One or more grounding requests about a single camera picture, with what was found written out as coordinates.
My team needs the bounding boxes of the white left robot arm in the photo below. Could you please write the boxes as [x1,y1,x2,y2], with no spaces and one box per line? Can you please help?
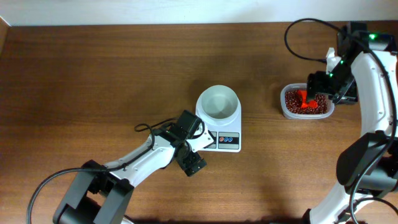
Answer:
[52,110,214,223]

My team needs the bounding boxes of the white digital kitchen scale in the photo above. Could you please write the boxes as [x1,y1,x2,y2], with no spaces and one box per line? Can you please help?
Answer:
[196,99,242,152]

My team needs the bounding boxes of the red adzuki beans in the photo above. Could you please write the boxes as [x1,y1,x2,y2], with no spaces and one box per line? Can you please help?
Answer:
[285,90,326,114]

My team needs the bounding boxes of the red measuring scoop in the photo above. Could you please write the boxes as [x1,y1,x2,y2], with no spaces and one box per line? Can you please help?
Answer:
[297,90,318,109]

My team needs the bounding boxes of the white bowl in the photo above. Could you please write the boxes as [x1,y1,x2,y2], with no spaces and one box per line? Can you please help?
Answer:
[198,85,238,119]

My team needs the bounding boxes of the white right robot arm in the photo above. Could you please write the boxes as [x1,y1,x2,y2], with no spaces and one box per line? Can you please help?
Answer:
[302,22,397,223]

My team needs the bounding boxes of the clear plastic bean container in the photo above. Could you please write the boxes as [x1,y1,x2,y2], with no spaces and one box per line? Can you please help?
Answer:
[280,83,335,120]

